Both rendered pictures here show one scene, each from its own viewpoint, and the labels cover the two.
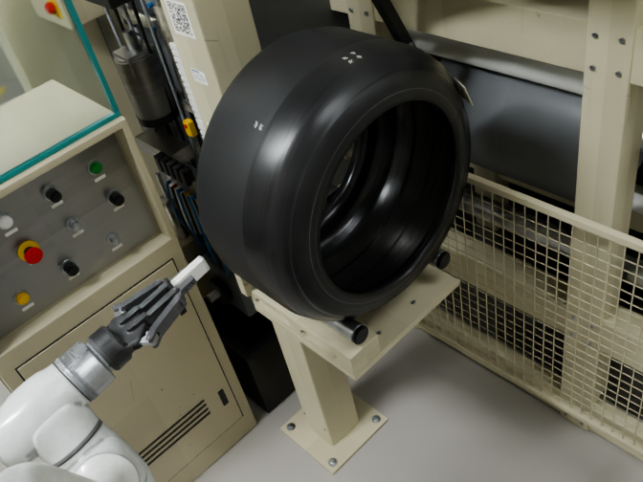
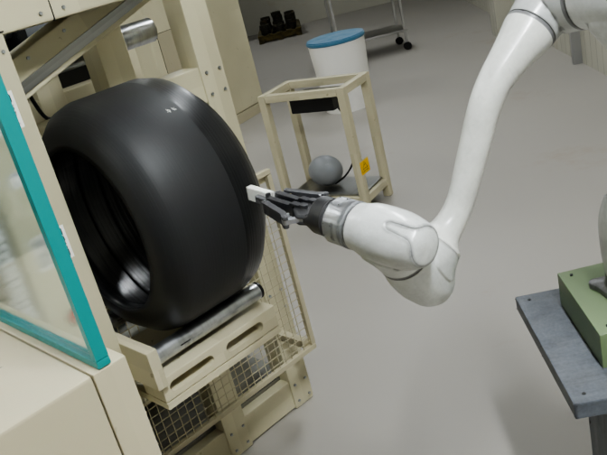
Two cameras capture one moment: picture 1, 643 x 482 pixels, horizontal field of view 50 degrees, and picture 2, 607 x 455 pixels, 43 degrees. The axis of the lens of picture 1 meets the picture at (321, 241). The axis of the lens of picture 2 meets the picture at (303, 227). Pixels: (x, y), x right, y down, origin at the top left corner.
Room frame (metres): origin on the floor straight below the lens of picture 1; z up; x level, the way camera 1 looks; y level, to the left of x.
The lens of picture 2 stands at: (1.00, 1.72, 1.72)
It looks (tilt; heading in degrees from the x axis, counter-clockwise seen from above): 22 degrees down; 265
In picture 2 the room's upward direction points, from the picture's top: 14 degrees counter-clockwise
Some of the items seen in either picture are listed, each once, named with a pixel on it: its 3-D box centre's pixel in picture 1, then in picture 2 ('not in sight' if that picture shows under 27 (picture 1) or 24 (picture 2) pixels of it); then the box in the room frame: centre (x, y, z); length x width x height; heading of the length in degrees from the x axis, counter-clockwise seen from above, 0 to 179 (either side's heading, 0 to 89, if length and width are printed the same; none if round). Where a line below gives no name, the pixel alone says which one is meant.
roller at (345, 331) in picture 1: (307, 300); (206, 323); (1.12, 0.06, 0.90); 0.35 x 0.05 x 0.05; 35
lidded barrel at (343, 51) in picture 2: not in sight; (342, 71); (-0.38, -5.28, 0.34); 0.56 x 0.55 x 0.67; 79
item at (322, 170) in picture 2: not in sight; (327, 146); (0.30, -2.82, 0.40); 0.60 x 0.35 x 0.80; 139
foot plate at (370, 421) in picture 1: (333, 423); not in sight; (1.41, 0.11, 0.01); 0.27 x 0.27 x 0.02; 35
